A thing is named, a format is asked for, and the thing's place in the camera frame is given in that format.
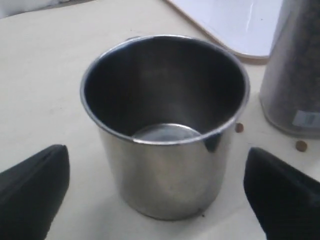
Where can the white plastic tray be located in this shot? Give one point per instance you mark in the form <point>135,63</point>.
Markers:
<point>246,28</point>

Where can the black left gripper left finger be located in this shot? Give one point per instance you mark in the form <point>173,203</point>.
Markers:
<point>32,192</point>

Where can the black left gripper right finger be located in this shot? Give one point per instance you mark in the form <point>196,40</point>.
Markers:
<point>285,201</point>

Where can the clear plastic container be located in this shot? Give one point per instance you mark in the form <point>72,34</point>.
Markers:
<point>290,89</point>

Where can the steel mug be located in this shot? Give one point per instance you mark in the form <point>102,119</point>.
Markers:
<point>166,107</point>

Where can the white backdrop curtain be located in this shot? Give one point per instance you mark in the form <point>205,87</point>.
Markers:
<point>14,7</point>

